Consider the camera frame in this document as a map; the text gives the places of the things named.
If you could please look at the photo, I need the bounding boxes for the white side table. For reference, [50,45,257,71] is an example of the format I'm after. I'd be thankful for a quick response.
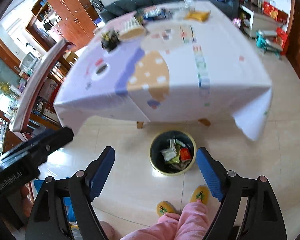
[239,2,283,38]

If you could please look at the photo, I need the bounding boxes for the yellow slipper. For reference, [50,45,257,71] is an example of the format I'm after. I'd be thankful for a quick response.
[190,185,210,205]
[157,201,176,217]

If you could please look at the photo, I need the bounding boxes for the checkered paper cup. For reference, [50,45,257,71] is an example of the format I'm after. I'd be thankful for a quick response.
[119,17,146,42]

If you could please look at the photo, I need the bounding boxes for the green black snack packet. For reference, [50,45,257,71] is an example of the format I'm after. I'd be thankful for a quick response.
[175,139,187,148]

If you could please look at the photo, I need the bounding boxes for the blue white milk carton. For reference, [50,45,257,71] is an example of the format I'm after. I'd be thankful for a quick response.
[142,8,170,21]

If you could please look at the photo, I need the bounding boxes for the right yellow slipper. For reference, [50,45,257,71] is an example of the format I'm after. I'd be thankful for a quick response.
[190,185,210,205]

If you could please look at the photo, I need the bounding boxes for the yellow padded envelope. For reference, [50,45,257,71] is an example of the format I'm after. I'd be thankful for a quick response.
[184,11,211,22]

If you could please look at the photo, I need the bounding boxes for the long dining table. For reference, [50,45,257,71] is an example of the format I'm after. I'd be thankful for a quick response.
[10,38,75,133]

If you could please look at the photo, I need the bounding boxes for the pink trouser legs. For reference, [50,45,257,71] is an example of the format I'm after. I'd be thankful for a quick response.
[123,202,210,239]

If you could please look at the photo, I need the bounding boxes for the white paper bag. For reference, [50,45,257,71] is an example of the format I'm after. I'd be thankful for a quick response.
[161,139,180,162]

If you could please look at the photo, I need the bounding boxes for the yellow green snack bag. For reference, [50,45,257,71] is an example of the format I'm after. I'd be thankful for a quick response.
[165,155,191,171]

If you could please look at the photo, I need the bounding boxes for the dark foil wrapper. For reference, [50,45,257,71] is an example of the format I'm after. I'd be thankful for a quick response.
[101,29,120,52]

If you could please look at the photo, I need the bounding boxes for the wooden cabinet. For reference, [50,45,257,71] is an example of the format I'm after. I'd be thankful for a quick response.
[25,0,98,52]

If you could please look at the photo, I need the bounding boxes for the teal stepper machine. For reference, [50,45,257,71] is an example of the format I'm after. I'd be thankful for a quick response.
[256,30,283,59]

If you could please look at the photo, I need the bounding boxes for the cartoon printed tablecloth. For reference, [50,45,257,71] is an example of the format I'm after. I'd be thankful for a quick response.
[53,1,272,141]

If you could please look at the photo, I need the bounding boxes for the yellow rimmed trash bin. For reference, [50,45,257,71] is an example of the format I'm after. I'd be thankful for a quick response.
[149,130,197,176]

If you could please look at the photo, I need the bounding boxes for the left yellow slipper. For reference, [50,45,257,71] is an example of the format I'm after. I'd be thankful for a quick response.
[157,201,176,217]

